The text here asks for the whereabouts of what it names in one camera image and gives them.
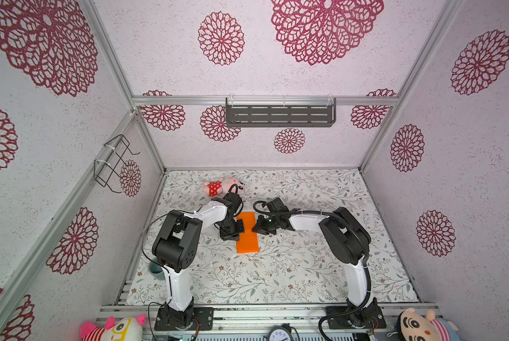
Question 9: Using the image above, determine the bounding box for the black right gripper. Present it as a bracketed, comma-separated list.
[251, 216, 279, 236]

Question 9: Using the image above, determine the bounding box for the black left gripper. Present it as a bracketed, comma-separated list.
[219, 218, 245, 241]

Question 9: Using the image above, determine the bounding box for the orange square paper sheet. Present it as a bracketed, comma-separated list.
[236, 213, 259, 254]

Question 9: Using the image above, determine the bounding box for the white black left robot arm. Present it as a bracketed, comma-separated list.
[152, 199, 244, 313]

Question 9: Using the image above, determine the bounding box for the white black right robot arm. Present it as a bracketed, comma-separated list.
[254, 207, 373, 311]

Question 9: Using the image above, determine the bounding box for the pink pig plush toy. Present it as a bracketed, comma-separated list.
[203, 178, 246, 197]

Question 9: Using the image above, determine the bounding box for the teal cup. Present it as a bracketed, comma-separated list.
[148, 261, 166, 281]

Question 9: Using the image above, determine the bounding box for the round gauge clock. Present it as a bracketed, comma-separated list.
[267, 324, 294, 341]

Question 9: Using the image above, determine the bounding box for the pink white plush toy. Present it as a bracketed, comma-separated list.
[80, 314, 146, 341]

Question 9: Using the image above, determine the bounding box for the boy face plush toy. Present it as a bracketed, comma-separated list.
[395, 308, 460, 341]

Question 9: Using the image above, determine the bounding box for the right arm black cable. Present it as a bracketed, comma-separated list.
[252, 199, 372, 341]

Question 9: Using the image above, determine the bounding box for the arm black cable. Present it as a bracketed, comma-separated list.
[141, 212, 178, 267]
[252, 199, 372, 341]

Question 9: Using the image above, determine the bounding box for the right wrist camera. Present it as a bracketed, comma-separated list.
[263, 197, 290, 217]

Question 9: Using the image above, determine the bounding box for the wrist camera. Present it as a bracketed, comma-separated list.
[263, 197, 290, 217]
[223, 192, 242, 214]

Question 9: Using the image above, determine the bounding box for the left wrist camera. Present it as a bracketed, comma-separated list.
[223, 192, 242, 214]

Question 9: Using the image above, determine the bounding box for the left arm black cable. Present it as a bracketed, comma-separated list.
[141, 212, 178, 267]

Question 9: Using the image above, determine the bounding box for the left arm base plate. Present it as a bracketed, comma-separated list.
[153, 306, 215, 331]

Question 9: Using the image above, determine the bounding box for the grey wall shelf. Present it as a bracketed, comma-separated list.
[225, 98, 336, 128]

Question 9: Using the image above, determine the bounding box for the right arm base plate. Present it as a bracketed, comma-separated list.
[325, 301, 387, 330]

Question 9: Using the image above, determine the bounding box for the black wire wall rack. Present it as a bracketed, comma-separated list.
[92, 134, 139, 194]

